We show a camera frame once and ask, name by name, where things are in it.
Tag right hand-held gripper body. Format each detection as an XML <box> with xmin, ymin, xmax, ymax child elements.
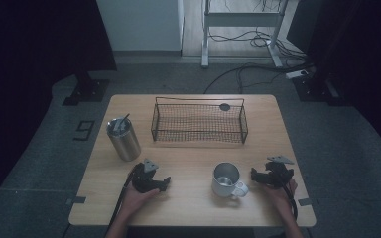
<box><xmin>263</xmin><ymin>155</ymin><xmax>295</xmax><ymax>190</ymax></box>

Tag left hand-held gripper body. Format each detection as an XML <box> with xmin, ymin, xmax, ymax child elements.
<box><xmin>132</xmin><ymin>158</ymin><xmax>162</xmax><ymax>194</ymax></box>

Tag white mug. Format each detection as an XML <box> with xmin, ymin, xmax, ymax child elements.
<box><xmin>210</xmin><ymin>161</ymin><xmax>250</xmax><ymax>199</ymax></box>

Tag stainless steel tumbler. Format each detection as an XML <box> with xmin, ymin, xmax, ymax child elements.
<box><xmin>105</xmin><ymin>116</ymin><xmax>142</xmax><ymax>163</ymax></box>

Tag black wire mesh basket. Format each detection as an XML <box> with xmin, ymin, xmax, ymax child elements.
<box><xmin>150</xmin><ymin>96</ymin><xmax>249</xmax><ymax>145</ymax></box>

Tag person's left hand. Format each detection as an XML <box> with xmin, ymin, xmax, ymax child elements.
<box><xmin>120</xmin><ymin>183</ymin><xmax>162</xmax><ymax>220</ymax></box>

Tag person's right hand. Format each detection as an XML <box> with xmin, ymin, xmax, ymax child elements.
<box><xmin>263</xmin><ymin>178</ymin><xmax>299</xmax><ymax>216</ymax></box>

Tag black drinking straw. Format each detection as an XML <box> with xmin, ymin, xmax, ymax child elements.
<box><xmin>116</xmin><ymin>113</ymin><xmax>131</xmax><ymax>132</ymax></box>

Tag black stand base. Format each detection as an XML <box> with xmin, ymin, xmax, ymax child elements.
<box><xmin>62</xmin><ymin>70</ymin><xmax>110</xmax><ymax>107</ymax></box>
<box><xmin>292</xmin><ymin>72</ymin><xmax>342</xmax><ymax>107</ymax></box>

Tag white power strip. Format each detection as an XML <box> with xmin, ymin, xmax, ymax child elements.
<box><xmin>284</xmin><ymin>68</ymin><xmax>313</xmax><ymax>80</ymax></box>

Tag dark curtain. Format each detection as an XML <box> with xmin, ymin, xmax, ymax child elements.
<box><xmin>0</xmin><ymin>0</ymin><xmax>118</xmax><ymax>219</ymax></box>
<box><xmin>287</xmin><ymin>0</ymin><xmax>381</xmax><ymax>167</ymax></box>

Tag white partition panel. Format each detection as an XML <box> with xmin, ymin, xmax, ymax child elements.
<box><xmin>95</xmin><ymin>0</ymin><xmax>186</xmax><ymax>53</ymax></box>

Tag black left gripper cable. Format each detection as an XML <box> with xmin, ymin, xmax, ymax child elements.
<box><xmin>107</xmin><ymin>162</ymin><xmax>143</xmax><ymax>234</ymax></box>

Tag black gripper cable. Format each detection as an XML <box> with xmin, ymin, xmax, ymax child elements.
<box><xmin>107</xmin><ymin>162</ymin><xmax>143</xmax><ymax>234</ymax></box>
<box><xmin>277</xmin><ymin>178</ymin><xmax>299</xmax><ymax>221</ymax></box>

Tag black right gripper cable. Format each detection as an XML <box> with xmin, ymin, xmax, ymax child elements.
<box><xmin>277</xmin><ymin>178</ymin><xmax>299</xmax><ymax>221</ymax></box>

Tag black floor cable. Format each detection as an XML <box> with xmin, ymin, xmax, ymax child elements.
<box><xmin>203</xmin><ymin>61</ymin><xmax>314</xmax><ymax>95</ymax></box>

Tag tangled floor cables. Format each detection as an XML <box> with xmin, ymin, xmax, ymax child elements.
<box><xmin>207</xmin><ymin>27</ymin><xmax>310</xmax><ymax>62</ymax></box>

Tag white desk frame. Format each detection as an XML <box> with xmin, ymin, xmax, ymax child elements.
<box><xmin>200</xmin><ymin>0</ymin><xmax>291</xmax><ymax>69</ymax></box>

